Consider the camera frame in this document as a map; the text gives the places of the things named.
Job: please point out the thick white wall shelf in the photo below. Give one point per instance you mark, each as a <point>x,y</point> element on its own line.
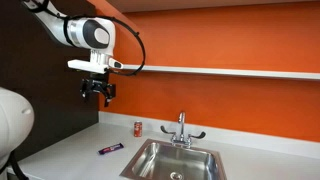
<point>206,4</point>

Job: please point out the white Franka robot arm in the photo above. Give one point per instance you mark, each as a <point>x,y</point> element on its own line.
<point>56,28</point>

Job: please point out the thin white wall shelf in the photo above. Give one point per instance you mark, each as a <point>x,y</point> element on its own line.
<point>216,71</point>

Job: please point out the purple snack bar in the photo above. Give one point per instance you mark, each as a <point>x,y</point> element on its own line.
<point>111,148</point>

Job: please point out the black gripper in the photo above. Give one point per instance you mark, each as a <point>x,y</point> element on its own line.
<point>97,84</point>

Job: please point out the stainless steel sink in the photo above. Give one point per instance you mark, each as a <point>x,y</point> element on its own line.
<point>156,163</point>

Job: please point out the dark wood cabinet panel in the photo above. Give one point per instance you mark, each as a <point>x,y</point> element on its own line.
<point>40,100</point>

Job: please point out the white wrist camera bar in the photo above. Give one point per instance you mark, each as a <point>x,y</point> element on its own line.
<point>87,65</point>

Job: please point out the red soda can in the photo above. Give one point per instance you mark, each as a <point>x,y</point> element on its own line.
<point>137,129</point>

